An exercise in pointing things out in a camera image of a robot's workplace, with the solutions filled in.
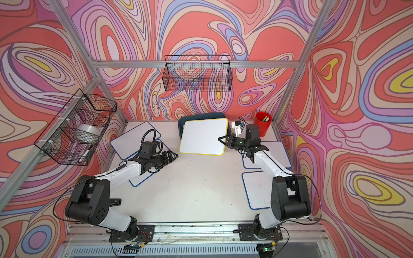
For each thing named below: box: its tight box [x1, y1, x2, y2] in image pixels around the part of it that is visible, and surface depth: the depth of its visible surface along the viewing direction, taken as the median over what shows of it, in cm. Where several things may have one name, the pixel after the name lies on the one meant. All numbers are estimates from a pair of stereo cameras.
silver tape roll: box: [73, 124, 102, 144], surface depth 73 cm
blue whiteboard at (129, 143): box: [109, 121, 162, 161], surface depth 117 cm
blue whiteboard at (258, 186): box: [241, 170, 274, 210], surface depth 90 cm
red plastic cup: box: [253, 111, 273, 138], surface depth 107 cm
